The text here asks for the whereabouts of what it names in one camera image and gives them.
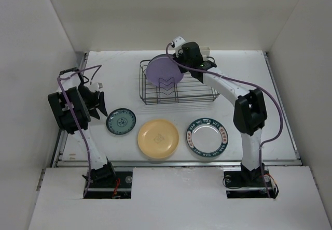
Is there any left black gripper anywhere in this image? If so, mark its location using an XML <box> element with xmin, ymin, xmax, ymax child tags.
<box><xmin>77</xmin><ymin>83</ymin><xmax>107</xmax><ymax>119</ymax></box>

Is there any small teal patterned plate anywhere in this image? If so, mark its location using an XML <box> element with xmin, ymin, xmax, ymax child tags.
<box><xmin>106</xmin><ymin>108</ymin><xmax>136</xmax><ymax>135</ymax></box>

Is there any purple plastic plate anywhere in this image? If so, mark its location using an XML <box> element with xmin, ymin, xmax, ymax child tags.
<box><xmin>145</xmin><ymin>54</ymin><xmax>184</xmax><ymax>88</ymax></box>

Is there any yellow plastic plate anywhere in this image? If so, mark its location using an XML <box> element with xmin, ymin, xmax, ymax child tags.
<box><xmin>137</xmin><ymin>119</ymin><xmax>179</xmax><ymax>160</ymax></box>

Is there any green rimmed white plate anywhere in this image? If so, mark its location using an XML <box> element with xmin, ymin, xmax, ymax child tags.
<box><xmin>186</xmin><ymin>118</ymin><xmax>229</xmax><ymax>159</ymax></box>

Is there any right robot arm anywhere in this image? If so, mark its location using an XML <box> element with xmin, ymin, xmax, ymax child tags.
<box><xmin>166</xmin><ymin>41</ymin><xmax>267</xmax><ymax>185</ymax></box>

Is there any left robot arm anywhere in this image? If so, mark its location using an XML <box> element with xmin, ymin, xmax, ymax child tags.
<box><xmin>48</xmin><ymin>68</ymin><xmax>117</xmax><ymax>187</ymax></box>

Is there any white plastic cutlery holder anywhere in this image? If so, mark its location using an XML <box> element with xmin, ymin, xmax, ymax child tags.
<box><xmin>199</xmin><ymin>47</ymin><xmax>210</xmax><ymax>61</ymax></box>

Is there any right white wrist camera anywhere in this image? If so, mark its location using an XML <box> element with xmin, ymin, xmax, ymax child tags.
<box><xmin>171</xmin><ymin>36</ymin><xmax>186</xmax><ymax>57</ymax></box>

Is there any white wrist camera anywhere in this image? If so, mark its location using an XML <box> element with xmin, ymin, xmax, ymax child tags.
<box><xmin>171</xmin><ymin>36</ymin><xmax>186</xmax><ymax>57</ymax></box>
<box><xmin>88</xmin><ymin>82</ymin><xmax>103</xmax><ymax>93</ymax></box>

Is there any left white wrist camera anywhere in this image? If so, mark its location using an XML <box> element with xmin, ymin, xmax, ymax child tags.
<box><xmin>88</xmin><ymin>82</ymin><xmax>103</xmax><ymax>93</ymax></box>

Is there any black wire dish rack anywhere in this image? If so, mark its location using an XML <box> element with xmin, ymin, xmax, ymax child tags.
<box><xmin>139</xmin><ymin>60</ymin><xmax>219</xmax><ymax>105</ymax></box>

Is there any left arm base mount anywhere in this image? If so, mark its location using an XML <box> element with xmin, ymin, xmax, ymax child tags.
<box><xmin>83</xmin><ymin>168</ymin><xmax>133</xmax><ymax>199</ymax></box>

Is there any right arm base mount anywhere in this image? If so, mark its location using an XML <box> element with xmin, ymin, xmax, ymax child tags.
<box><xmin>223</xmin><ymin>169</ymin><xmax>280</xmax><ymax>199</ymax></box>

